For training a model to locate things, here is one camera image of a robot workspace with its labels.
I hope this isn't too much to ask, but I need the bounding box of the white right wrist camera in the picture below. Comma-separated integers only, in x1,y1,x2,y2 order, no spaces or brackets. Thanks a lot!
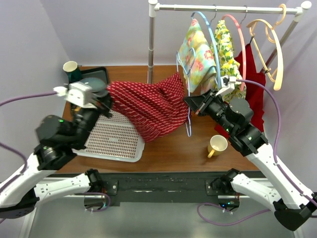
216,75,241,96

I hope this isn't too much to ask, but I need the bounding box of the silver white clothes rack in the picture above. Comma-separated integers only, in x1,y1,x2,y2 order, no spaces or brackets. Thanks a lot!
147,0,312,84

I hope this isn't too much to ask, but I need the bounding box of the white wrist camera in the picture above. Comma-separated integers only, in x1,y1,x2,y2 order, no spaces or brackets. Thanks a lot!
216,75,241,96
53,82,96,109

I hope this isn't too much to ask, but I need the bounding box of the red polka dot skirt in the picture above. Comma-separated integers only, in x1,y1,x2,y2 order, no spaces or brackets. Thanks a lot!
107,72,188,143

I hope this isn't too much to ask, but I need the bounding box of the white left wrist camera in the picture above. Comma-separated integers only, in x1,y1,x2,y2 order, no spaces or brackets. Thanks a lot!
53,82,96,109

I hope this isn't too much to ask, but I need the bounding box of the yellow mug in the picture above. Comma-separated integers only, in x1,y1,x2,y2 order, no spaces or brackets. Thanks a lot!
208,135,228,158

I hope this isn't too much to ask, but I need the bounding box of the teal ceramic plate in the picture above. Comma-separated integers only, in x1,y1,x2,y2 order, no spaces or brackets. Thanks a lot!
80,77,107,98

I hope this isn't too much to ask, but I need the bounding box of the black tray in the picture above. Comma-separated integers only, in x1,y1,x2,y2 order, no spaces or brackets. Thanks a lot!
68,66,111,117

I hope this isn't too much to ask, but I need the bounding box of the dark green cup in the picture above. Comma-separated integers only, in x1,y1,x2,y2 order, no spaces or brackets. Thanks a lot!
62,61,82,83

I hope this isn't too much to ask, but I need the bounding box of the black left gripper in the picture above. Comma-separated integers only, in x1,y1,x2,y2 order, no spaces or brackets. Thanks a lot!
71,82,117,148

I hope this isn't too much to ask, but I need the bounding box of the plain red garment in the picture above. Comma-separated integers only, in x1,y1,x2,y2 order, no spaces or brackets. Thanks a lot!
214,43,267,138

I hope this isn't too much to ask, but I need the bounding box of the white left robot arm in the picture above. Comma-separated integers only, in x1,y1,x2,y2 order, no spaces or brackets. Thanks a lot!
0,92,113,222

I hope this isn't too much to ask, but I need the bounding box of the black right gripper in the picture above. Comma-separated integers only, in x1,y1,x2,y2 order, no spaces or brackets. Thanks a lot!
183,88,235,133

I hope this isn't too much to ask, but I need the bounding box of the blue wire hanger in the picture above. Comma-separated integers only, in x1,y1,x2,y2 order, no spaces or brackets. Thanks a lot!
176,48,196,137

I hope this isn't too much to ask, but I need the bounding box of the pink plastic hanger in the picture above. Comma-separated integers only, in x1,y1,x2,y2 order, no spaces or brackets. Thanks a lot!
221,14,246,92

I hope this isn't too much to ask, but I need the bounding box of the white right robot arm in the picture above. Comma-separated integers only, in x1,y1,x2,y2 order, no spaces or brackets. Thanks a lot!
184,90,317,231

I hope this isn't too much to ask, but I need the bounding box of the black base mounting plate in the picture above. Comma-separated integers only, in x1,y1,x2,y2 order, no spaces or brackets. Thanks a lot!
74,171,273,208

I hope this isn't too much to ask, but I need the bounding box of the pastel floral skirt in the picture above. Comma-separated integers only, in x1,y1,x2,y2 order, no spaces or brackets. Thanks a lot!
179,18,217,93

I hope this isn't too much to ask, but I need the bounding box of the yellow lemon print garment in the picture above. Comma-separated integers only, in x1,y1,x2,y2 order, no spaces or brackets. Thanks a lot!
214,19,246,103

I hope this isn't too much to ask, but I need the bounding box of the white plastic mesh basket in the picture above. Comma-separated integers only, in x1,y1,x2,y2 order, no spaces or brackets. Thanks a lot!
73,111,145,163

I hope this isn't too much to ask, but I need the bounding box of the light blue plastic hanger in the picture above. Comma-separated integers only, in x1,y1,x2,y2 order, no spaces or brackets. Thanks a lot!
191,11,221,89

